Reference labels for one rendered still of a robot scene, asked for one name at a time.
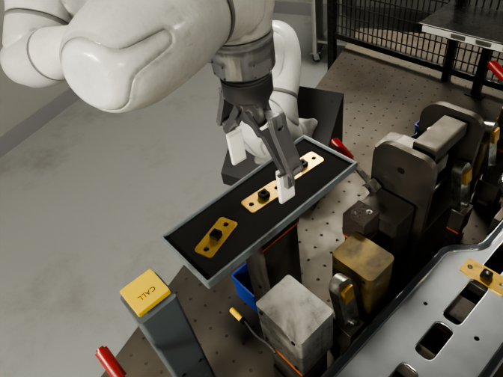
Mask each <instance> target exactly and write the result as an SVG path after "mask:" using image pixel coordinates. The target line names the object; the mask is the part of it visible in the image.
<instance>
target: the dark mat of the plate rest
mask: <svg viewBox="0 0 503 377"><path fill-rule="evenodd" d="M295 146H296V149H297V152H298V154H299V157H300V158H302V157H303V156H304V155H306V154H308V153H310V152H313V153H316V154H317V155H318V156H320V157H321V158H323V162H322V163H321V164H319V165H318V166H316V167H315V168H313V169H311V170H310V171H309V172H307V173H306V174H304V175H302V176H301V177H300V178H298V179H297V180H295V186H294V190H295V195H294V196H293V197H292V198H291V199H289V200H287V201H286V202H284V203H283V204H281V203H279V199H278V198H276V199H275V200H274V201H272V202H271V203H269V204H267V205H266V206H265V207H263V208H262V209H260V210H258V211H257V212H256V213H250V212H249V211H248V210H247V209H246V208H245V207H244V206H243V205H242V204H241V202H242V201H243V200H245V199H246V198H247V197H249V196H250V195H252V194H254V193H255V192H256V191H258V190H260V189H262V188H263V187H264V186H266V185H268V184H269V183H271V182H272V181H277V180H276V174H275V172H276V171H277V170H278V168H277V167H276V165H275V163H274V161H272V162H270V163H269V164H268V165H267V166H265V167H264V168H262V169H261V170H259V171H258V172H257V173H256V174H254V175H252V176H251V177H249V178H248V179H247V180H246V181H244V182H243V183H241V184H240V185H238V186H237V187H236V188H234V189H233V190H231V191H230V192H228V193H227V194H226V195H225V196H223V197H221V198H220V199H219V200H217V201H216V202H215V203H213V204H212V205H210V206H209V207H207V208H206V209H205V210H204V211H202V212H200V213H199V214H198V215H196V216H195V217H194V218H192V219H191V220H189V221H188V222H186V223H185V224H184V225H183V226H181V227H179V228H178V229H176V230H175V231H174V232H173V233H171V234H170V235H168V236H166V237H165V239H166V240H167V241H168V242H169V243H170V244H171V245H172V246H173V247H174V248H175V249H176V250H177V251H178V252H179V253H180V254H181V255H182V256H183V257H184V258H185V259H186V260H187V261H188V262H189V263H190V264H191V265H192V266H193V267H194V268H195V269H196V270H197V271H198V272H199V273H200V274H201V275H202V276H203V277H204V278H206V279H207V280H209V279H210V278H211V277H212V276H214V274H216V273H217V272H218V271H220V270H221V269H222V268H224V267H225V266H226V265H227V264H229V262H231V261H232V260H233V259H234V258H236V257H237V256H238V255H240V254H241V253H242V252H244V250H245V249H247V248H248V247H249V246H251V245H252V244H253V243H255V242H256V241H257V240H259V238H260V237H262V236H263V235H264V234H265V233H267V232H268V231H269V230H271V229H272V228H273V227H274V226H275V225H277V224H278V223H279V222H280V221H282V220H283V219H284V218H286V217H287V216H288V215H289V214H291V213H292V212H293V211H294V210H295V209H297V208H298V207H299V206H301V205H302V204H303V203H304V202H306V200H308V199H309V198H310V197H312V196H313V195H314V194H316V193H317V192H318V191H319V190H321V188H323V187H324V186H325V185H327V184H328V183H329V182H330V181H332V180H333V179H334V178H336V176H337V175H339V174H340V173H341V172H343V171H344V170H345V169H347V168H348V167H349V166H351V164H352V163H350V162H348V161H346V160H344V159H342V158H341V157H339V156H336V155H335V154H333V153H330V152H329V151H328V150H325V149H323V148H322V147H319V146H317V145H316V144H314V143H312V142H310V141H308V140H306V139H303V140H301V141H300V142H299V143H298V144H296V145H295ZM221 217H224V218H227V219H230V220H232V221H235V222H236V223H237V227H236V229H235V230H234V231H233V233H232V234H231V235H230V236H229V237H228V239H227V240H226V242H225V243H224V245H223V246H222V247H221V248H220V249H219V251H218V252H217V253H216V255H215V256H214V257H213V258H211V259H210V258H208V257H205V256H203V255H201V254H198V253H196V252H195V248H196V246H197V245H198V244H199V243H200V241H201V240H202V239H203V238H204V237H205V236H206V234H207V233H208V232H209V230H210V229H211V228H212V227H213V225H214V224H215V223H216V222H217V221H218V220H219V218H221Z"/></svg>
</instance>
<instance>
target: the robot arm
mask: <svg viewBox="0 0 503 377"><path fill-rule="evenodd" d="M274 7H275V0H4V25H3V37H2V45H3V47H2V48H1V51H0V62H1V67H2V69H3V70H4V72H5V74H6V75H7V76H8V77H9V78H10V79H11V80H13V81H14V82H16V83H19V84H21V85H26V86H29V87H32V88H47V87H50V86H53V85H58V84H60V83H62V82H63V81H65V80H67V82H68V84H69V86H70V87H71V88H72V89H73V91H74V92H75V93H76V94H77V95H78V96H79V97H80V98H81V99H83V100H84V101H85V102H86V103H88V104H90V105H92V106H94V107H96V108H98V109H100V110H102V111H107V112H110V113H124V112H130V111H135V110H139V109H142V108H145V107H148V106H149V105H153V104H154V103H156V102H158V101H160V100H162V99H164V98H165V97H167V96H168V95H169V94H171V93H172V92H174V91H175V90H176V89H178V88H179V87H180V86H181V85H183V84H184V83H185V82H187V81H188V80H189V79H191V78H192V77H193V76H194V75H195V74H196V73H197V72H198V71H199V70H200V69H202V68H203V67H204V66H205V65H206V64H209V65H211V66H212V68H213V72H214V75H216V76H217V77H219V78H220V82H221V86H220V87H219V107H218V112H217V118H216V123H217V125H218V126H223V131H224V133H226V138H227V142H228V148H229V151H230V155H231V161H232V165H236V164H238V163H240V162H241V161H243V160H244V159H246V150H247V151H248V152H250V153H251V154H252V155H254V156H255V158H254V162H255V163H256V164H258V165H262V164H263V163H264V162H266V161H267V160H269V159H271V158H272V160H273V161H274V163H275V165H276V167H277V168H278V170H277V171H276V172H275V174H276V180H277V186H278V199H279V203H281V204H283V203H284V202H286V201H287V200H289V199H291V198H292V197H293V196H294V195H295V190H294V186H295V176H296V175H297V174H299V173H301V172H302V171H304V167H303V165H302V162H301V159H300V157H299V154H298V152H297V149H296V146H295V144H294V141H295V140H297V139H298V138H300V137H302V136H303V135H306V136H308V137H309V138H312V139H313V137H314V132H315V130H316V129H317V127H318V124H319V123H318V121H317V120H316V119H314V118H311V119H302V118H299V115H298V105H297V98H298V92H299V83H300V75H301V50H300V45H299V40H298V37H297V36H296V32H295V31H294V30H293V29H292V28H291V27H290V26H289V25H288V24H287V23H285V22H282V21H278V20H272V14H273V10H274ZM245 149H246V150H245Z"/></svg>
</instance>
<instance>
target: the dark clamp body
mask: <svg viewBox="0 0 503 377"><path fill-rule="evenodd" d="M361 201H362V202H363V203H366V204H367V205H368V206H371V207H372V208H374V209H375V210H377V211H379V223H378V230H377V234H376V235H375V236H374V243H375V244H377V245H378V246H380V247H381V248H383V249H385V250H386V251H387V252H389V253H391V254H392V255H393V256H394V263H393V267H392V272H391V280H390V284H389V288H388V295H387V296H386V297H385V298H384V299H383V300H382V304H381V310H380V312H381V311H382V310H383V309H384V308H385V306H386V305H387V304H388V303H389V302H390V301H391V300H392V299H393V298H394V295H395V291H396V287H397V280H398V276H399V272H398V271H397V268H398V263H399V259H400V252H401V251H402V250H403V249H404V248H405V247H406V246H407V241H408V237H409V230H410V226H411V222H412V216H413V212H414V207H413V206H412V205H411V204H409V203H407V202H406V201H404V200H401V199H400V198H398V197H396V196H394V195H392V194H390V193H388V192H387V191H385V190H383V189H380V190H378V191H377V192H371V193H370V194H369V195H367V196H366V197H365V198H364V199H363V200H361Z"/></svg>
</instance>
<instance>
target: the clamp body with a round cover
mask: <svg viewBox="0 0 503 377"><path fill-rule="evenodd" d="M393 263H394V256H393V255H392V254H391V253H389V252H387V251H386V250H385V249H383V248H381V247H380V246H378V245H377V244H375V243H374V242H372V241H371V240H369V239H367V238H366V237H364V236H363V235H362V234H360V233H353V234H352V235H351V236H349V237H348V238H347V239H346V240H345V241H344V242H343V243H341V244H340V245H339V246H338V247H337V248H336V249H335V250H334V251H333V253H332V277H333V276H334V275H336V274H337V273H341V274H343V275H345V276H347V277H348V278H350V279H351V280H352V282H353V289H354V293H355V297H356V303H357V308H358V312H359V318H360V320H361V321H363V323H364V329H363V330H365V329H366V327H367V326H368V325H369V324H370V323H371V322H372V321H373V320H374V319H375V318H376V316H377V315H378V314H379V313H380V310H381V304H382V300H383V299H384V298H385V297H386V296H387V295H388V288H389V284H390V280H391V272H392V267H393ZM331 348H332V349H334V350H335V351H336V352H337V353H338V354H340V344H339V343H338V324H337V321H336V318H335V316H334V317H333V346H332V347H331Z"/></svg>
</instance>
